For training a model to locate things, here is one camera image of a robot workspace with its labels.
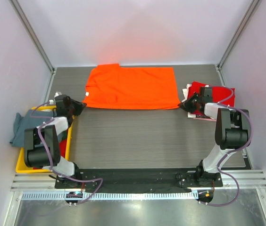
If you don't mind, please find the orange t shirt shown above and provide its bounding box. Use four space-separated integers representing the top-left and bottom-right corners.
83 64 180 110

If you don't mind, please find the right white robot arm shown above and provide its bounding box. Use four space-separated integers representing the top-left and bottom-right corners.
179 85 253 186

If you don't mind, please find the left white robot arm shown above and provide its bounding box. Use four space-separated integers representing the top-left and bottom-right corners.
24 92 87 188

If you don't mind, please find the folded white t shirt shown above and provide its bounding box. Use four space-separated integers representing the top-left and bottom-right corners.
182 84 196 119

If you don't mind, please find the folded red t shirt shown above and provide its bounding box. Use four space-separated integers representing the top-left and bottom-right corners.
188 81 235 117

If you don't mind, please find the red shirt in bin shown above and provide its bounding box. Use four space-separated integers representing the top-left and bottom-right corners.
29 139 67 170

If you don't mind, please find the grey blue t shirt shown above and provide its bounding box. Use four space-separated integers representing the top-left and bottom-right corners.
10 109 54 147

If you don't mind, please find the yellow plastic bin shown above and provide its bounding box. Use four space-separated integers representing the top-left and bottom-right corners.
16 105 73 174

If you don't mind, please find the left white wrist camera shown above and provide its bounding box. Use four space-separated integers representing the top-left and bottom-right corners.
49 92 64 105

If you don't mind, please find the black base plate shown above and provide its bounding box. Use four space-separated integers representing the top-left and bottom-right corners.
54 167 224 193

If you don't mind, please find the white slotted cable duct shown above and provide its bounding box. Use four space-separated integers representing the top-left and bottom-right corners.
22 191 198 201

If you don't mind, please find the right aluminium frame post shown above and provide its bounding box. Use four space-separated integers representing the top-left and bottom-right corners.
216 0 263 70

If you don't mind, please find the aluminium frame post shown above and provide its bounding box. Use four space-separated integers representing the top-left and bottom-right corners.
216 0 263 70
9 0 57 73

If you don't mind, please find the left aluminium frame post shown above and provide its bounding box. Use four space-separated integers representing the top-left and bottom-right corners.
9 0 57 73

